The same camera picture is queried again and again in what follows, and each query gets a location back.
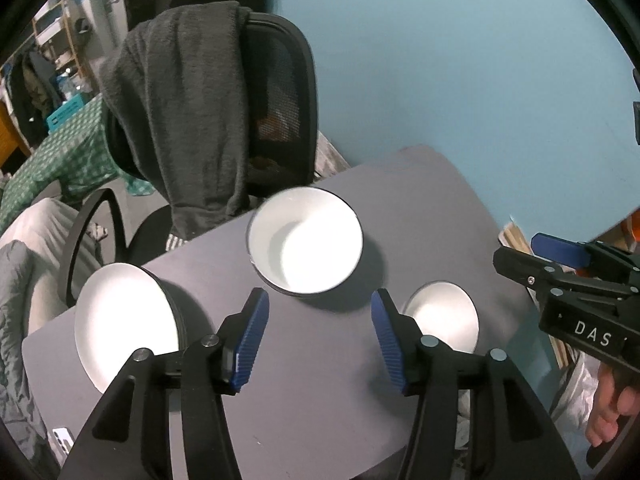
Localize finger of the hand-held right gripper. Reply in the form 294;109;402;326
492;247;632;302
530;232;640;282

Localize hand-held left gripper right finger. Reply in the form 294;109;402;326
370;288;582;480

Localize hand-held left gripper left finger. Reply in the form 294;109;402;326
60;287;271;480

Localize ribbed white bowl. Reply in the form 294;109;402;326
401;280;480;354

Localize wide white bowl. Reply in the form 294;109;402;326
246;186;364;297

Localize white plate with black rim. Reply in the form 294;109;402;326
74;262;187;397

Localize person's right hand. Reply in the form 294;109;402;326
584;366;640;449

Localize wooden sticks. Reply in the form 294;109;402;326
499;215;532;257

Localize white cloth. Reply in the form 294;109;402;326
549;354;602;432

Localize white smartphone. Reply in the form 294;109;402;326
52;426;77;467

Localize grey duvet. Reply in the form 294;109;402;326
0;240;63;463

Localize light grey pillow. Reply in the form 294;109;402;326
0;197;103;337

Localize dark grey fleece blanket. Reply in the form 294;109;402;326
99;0;254;242

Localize black mesh office chair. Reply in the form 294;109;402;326
57;12;319;307

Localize green checkered cloth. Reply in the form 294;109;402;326
0;94;152;237

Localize teal plastic crate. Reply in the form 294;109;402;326
45;97;89;129

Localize wooden cabinet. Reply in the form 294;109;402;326
0;99;32;162

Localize dark hanging jacket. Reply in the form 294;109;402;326
10;50;57;147

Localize wooden shelf rack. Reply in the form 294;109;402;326
32;0;87;77

